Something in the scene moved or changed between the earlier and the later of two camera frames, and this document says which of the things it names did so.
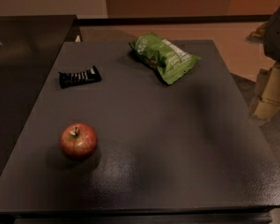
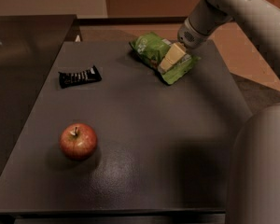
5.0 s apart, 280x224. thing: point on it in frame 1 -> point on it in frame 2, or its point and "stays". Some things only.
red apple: [78, 141] stays
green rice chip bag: [169, 61] stays
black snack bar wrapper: [88, 76] stays
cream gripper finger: [275, 91] -> [188, 35]
